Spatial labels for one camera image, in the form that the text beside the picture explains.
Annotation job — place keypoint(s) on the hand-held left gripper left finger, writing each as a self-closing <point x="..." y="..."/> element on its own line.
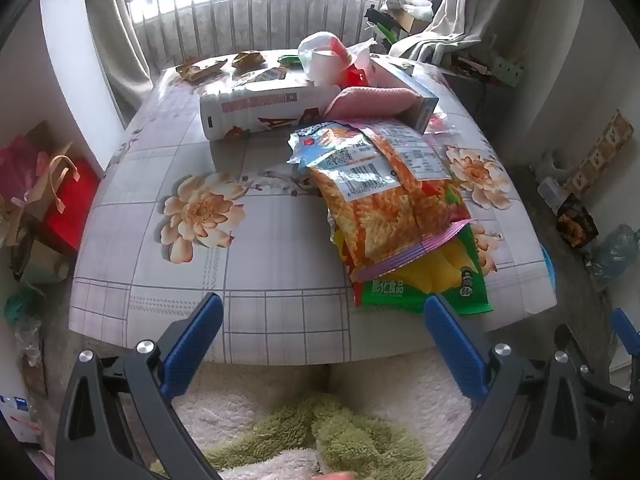
<point x="192" y="340"/>

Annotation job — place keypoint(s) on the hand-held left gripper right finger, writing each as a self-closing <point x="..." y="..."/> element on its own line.
<point x="452" y="345"/>

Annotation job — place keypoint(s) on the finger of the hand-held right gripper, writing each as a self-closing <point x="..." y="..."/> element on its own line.
<point x="570" y="340"/>
<point x="627" y="327"/>

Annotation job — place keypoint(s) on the green snack bag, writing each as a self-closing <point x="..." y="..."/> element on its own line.
<point x="450" y="285"/>

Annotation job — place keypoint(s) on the blue plastic bin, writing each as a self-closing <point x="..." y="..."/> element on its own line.
<point x="550" y="267"/>

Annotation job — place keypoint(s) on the orange snack bag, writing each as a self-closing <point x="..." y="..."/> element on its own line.
<point x="385" y="200"/>

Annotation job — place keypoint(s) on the clear pink-printed plastic bag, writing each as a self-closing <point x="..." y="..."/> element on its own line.
<point x="442" y="122"/>

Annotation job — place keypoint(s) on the white strawberry drink bottle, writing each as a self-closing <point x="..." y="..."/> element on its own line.
<point x="260" y="107"/>

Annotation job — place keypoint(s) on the blue tissue box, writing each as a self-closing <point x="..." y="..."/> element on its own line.
<point x="415" y="92"/>

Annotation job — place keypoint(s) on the pink textured pouch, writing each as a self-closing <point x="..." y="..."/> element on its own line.
<point x="370" y="100"/>

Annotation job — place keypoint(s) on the red plastic bag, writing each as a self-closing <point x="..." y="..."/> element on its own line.
<point x="356" y="76"/>

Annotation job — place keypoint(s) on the white paper cup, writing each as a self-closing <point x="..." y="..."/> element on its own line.
<point x="322" y="62"/>

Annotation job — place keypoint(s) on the bluish plastic bag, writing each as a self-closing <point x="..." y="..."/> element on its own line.
<point x="615" y="255"/>

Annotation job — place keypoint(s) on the dark snack bag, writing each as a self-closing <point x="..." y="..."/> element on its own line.
<point x="575" y="222"/>

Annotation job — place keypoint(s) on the green fluffy garment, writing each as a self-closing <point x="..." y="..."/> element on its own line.
<point x="360" y="440"/>

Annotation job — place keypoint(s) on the floral tablecloth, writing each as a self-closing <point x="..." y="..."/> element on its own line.
<point x="280" y="230"/>

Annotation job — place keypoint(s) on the green plastic bag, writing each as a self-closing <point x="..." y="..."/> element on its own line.
<point x="22" y="305"/>

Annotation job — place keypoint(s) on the red gift bag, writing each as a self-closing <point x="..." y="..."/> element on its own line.
<point x="70" y="210"/>

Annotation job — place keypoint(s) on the patterned long carton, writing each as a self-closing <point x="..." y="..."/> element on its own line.
<point x="605" y="147"/>

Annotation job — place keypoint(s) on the pink plastic bag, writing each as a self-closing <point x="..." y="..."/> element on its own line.
<point x="17" y="165"/>

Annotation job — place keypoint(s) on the brown crumpled snack wrapper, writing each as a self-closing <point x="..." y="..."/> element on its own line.
<point x="200" y="67"/>

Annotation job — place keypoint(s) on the white blue snack packet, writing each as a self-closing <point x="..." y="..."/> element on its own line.
<point x="265" y="76"/>

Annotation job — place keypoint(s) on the white power strip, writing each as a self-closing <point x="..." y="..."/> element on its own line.
<point x="509" y="71"/>

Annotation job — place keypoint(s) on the yellow crumpled snack wrapper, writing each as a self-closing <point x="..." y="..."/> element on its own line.
<point x="248" y="59"/>

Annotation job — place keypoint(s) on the small green packet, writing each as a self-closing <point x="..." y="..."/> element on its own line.
<point x="289" y="60"/>

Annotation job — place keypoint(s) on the grey curtain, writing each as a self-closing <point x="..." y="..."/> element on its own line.
<point x="117" y="40"/>

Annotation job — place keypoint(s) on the open cardboard box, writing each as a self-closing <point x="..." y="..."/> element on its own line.
<point x="412" y="22"/>

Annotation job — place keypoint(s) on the metal window railing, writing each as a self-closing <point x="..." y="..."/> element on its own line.
<point x="250" y="20"/>

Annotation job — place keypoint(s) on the green black tool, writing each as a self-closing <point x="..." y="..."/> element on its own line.
<point x="382" y="25"/>

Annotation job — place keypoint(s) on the white curtain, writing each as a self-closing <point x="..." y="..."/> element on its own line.
<point x="450" y="5"/>

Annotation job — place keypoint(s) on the white plastic bag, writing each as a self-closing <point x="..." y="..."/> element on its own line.
<point x="412" y="2"/>

